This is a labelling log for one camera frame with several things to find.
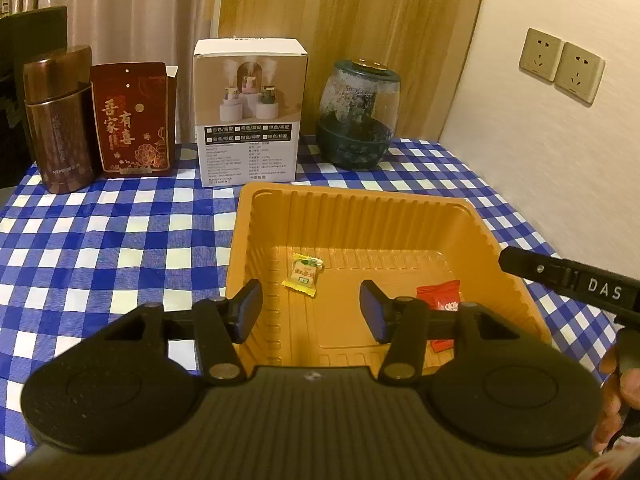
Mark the dark chair back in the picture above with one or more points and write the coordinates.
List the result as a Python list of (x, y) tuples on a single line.
[(30, 35)]

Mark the person's right hand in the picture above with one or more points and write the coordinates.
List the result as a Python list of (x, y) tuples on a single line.
[(630, 387)]

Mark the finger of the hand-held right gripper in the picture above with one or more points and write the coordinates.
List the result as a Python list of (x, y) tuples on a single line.
[(535, 267)]

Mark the blue white checkered tablecloth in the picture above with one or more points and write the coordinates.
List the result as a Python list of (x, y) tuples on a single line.
[(125, 250)]

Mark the white humidifier carton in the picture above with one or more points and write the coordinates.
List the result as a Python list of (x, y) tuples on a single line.
[(250, 120)]

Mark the beige wall socket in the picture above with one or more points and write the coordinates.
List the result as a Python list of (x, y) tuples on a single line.
[(580, 74), (541, 55)]

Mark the green glass humidifier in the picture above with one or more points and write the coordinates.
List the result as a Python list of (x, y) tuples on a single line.
[(357, 120)]

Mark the yellow candy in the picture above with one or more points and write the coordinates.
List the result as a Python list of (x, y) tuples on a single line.
[(301, 276)]

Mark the orange plastic tray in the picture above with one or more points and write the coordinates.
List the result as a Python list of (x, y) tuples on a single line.
[(350, 225)]

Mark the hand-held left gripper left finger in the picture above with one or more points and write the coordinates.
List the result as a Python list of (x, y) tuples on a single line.
[(247, 310)]

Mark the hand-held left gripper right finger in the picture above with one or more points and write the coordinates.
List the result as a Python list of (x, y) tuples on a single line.
[(372, 310)]

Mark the red candy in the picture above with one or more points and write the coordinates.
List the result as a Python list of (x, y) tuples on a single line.
[(440, 299)]

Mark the dark red gift box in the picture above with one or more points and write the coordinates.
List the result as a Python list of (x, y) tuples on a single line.
[(132, 125)]

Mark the sheer white curtain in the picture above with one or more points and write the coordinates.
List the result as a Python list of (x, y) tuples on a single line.
[(130, 10)]

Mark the red white packet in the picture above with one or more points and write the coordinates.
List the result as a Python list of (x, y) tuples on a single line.
[(600, 465)]

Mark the brown thermos flask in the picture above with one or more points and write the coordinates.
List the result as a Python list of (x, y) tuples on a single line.
[(60, 125)]

